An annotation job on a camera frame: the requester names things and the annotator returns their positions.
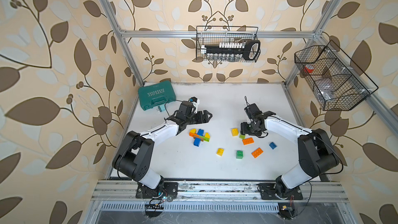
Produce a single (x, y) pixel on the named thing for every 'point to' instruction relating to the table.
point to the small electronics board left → (153, 210)
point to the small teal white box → (161, 108)
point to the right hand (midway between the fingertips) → (246, 132)
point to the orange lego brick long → (192, 134)
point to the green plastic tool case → (152, 96)
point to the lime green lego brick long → (204, 138)
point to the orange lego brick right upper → (247, 141)
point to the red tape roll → (309, 68)
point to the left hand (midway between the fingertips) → (204, 113)
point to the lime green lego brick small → (242, 136)
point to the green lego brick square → (239, 154)
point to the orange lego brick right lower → (257, 152)
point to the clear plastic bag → (325, 87)
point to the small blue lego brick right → (272, 145)
